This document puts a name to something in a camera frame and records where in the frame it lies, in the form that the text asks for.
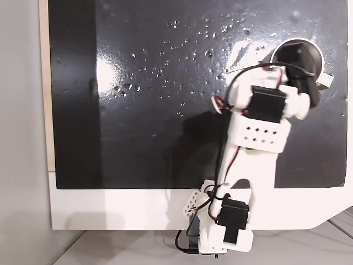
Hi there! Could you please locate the black camera cable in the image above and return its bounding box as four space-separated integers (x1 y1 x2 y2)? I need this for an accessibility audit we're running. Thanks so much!
225 62 317 112

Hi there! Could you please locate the black table clamp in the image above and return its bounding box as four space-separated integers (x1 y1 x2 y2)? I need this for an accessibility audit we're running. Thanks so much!
188 215 202 249

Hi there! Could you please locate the dark cup with white rim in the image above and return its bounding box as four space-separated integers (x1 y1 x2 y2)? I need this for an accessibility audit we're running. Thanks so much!
260 37 335 92

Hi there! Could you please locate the black base power cable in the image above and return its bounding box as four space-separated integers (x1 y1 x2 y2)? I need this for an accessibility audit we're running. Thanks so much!
175 190 221 255

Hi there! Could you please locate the red white servo wire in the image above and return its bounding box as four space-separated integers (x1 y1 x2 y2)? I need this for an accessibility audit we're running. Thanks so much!
210 95 249 117

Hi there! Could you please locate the black glossy table mat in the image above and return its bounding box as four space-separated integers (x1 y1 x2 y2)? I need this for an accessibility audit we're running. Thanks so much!
48 0 347 190

